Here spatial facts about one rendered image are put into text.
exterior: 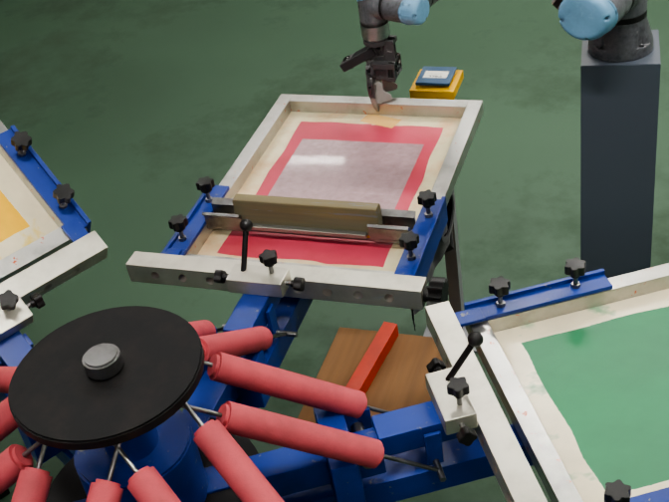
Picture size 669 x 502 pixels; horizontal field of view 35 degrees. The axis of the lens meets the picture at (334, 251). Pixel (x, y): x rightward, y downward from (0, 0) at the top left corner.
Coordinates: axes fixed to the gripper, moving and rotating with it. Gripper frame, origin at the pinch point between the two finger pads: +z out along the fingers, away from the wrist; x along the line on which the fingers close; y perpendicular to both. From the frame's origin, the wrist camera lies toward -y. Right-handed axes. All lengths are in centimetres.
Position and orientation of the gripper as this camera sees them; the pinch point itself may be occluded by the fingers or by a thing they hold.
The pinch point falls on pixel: (376, 103)
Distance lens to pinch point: 294.9
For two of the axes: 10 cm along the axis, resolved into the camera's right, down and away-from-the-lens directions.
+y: 9.4, 0.8, -3.2
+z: 1.4, 7.9, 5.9
